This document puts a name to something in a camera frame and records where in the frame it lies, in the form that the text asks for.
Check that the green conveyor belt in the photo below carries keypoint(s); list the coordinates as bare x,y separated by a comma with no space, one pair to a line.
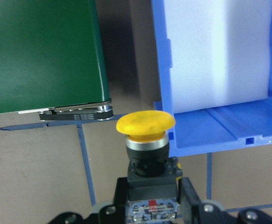
51,60

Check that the white right foam pad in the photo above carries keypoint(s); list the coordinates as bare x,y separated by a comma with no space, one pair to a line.
220,52

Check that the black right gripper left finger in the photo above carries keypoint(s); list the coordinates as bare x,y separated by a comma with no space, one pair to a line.
114,213

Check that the yellow push button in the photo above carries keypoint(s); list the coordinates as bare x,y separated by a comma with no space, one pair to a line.
152,196

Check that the blue right plastic bin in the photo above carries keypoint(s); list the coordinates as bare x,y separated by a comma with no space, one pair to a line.
214,129

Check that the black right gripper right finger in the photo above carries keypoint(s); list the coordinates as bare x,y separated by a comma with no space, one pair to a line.
196,211

